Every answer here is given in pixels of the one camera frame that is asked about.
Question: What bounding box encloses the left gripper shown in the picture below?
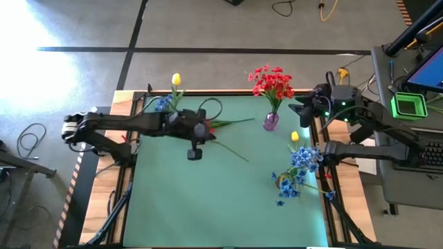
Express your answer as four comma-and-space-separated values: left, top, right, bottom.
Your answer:
168, 109, 217, 160

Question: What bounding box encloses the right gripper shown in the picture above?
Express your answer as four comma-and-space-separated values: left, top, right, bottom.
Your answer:
289, 83, 335, 128

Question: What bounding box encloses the yellow artificial tulip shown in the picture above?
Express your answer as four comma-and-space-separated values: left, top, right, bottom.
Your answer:
289, 130, 301, 153
171, 72, 186, 111
213, 139, 250, 163

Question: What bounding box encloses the purple glass vase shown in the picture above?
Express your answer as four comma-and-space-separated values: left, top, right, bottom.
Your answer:
262, 111, 280, 132

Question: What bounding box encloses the white paper sheet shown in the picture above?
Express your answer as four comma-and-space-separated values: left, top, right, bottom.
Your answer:
359, 137, 378, 176

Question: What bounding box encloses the green plastic box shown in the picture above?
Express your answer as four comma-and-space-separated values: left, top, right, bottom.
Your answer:
390, 91, 429, 122

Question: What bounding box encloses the green table mat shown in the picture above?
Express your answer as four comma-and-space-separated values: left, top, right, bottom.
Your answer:
123, 93, 329, 248

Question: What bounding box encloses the black support strut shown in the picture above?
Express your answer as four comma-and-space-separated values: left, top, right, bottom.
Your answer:
84, 179, 135, 247
323, 172, 377, 246

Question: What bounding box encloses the grey desk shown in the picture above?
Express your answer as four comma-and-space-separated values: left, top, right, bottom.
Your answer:
370, 44, 443, 211

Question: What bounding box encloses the monitor with blue screen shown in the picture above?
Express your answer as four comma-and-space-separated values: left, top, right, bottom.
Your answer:
401, 44, 443, 94

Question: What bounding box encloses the black keyboard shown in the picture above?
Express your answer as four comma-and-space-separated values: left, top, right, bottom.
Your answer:
422, 138, 443, 169

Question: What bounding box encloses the striped hazard tape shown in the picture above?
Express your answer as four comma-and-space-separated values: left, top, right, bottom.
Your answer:
52, 105, 98, 249

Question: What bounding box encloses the black floor mat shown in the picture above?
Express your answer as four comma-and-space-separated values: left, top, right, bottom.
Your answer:
57, 106, 115, 249

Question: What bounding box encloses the black metal stand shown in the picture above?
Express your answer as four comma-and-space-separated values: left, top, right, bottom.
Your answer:
0, 140, 58, 249

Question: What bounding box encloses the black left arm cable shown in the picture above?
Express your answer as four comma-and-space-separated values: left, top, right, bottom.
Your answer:
140, 95, 224, 122

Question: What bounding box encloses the black table frame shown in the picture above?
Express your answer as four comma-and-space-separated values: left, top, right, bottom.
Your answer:
107, 89, 347, 248

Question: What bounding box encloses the yellow floor cable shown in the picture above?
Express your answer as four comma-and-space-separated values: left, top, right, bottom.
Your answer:
318, 0, 339, 22

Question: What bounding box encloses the black coiled floor cable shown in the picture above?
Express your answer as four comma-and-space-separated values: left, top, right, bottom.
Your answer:
16, 122, 48, 160

